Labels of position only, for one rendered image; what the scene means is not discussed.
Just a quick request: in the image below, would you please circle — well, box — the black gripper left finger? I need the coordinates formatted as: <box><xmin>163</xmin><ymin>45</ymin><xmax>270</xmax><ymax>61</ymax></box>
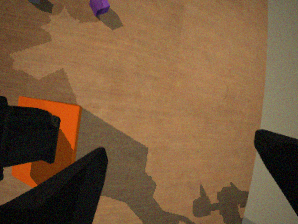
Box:
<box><xmin>0</xmin><ymin>148</ymin><xmax>109</xmax><ymax>224</ymax></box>

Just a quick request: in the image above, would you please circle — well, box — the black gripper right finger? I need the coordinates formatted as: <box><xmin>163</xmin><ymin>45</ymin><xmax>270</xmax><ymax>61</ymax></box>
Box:
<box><xmin>254</xmin><ymin>129</ymin><xmax>298</xmax><ymax>216</ymax></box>

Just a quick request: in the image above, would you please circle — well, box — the purple cube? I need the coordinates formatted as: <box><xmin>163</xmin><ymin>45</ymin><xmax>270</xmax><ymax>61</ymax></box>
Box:
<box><xmin>89</xmin><ymin>0</ymin><xmax>110</xmax><ymax>16</ymax></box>

